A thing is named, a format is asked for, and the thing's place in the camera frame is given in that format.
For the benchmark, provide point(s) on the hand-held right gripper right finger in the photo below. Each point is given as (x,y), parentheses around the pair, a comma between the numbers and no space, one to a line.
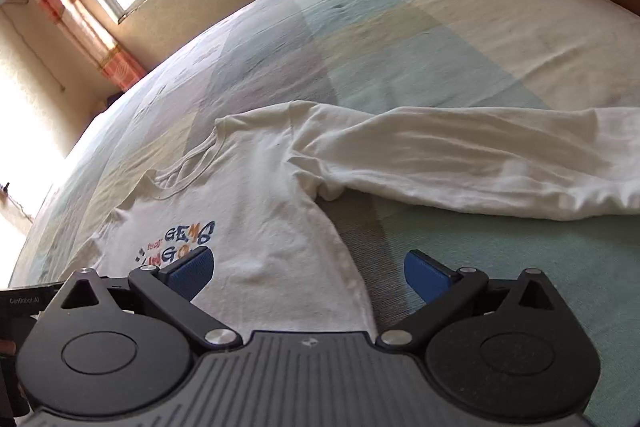
(430,279)

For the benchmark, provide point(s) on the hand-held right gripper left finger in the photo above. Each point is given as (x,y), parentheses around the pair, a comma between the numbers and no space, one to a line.
(190,274)

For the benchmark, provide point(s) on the white printed sweatshirt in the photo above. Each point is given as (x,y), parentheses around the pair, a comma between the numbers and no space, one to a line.
(275,207)

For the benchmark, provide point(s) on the bed with patchwork sheet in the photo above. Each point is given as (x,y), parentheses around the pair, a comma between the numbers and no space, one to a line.
(425,32)

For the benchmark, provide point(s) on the orange striped curtain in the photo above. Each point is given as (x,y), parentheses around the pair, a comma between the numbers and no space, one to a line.
(75,17)

